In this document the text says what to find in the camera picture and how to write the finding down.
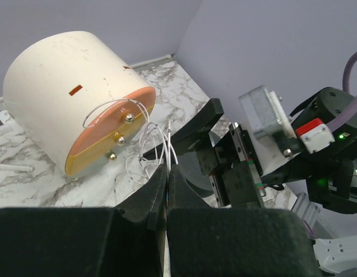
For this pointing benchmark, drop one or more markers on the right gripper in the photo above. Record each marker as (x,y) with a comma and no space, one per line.
(232,165)

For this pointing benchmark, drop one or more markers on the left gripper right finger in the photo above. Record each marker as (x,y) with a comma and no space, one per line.
(180,194)

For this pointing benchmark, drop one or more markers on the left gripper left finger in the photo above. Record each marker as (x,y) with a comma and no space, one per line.
(145,208)

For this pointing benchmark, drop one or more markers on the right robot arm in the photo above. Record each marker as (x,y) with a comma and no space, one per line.
(241,237)

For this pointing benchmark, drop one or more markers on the cream cylindrical drawer cabinet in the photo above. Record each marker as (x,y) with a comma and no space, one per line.
(77,100)

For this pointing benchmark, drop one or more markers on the white plastic stick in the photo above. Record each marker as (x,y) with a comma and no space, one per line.
(10,167)

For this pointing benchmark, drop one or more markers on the white flat packet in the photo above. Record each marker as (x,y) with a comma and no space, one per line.
(4,127)

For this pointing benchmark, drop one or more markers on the black cable spool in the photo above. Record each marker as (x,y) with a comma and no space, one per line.
(191,170)

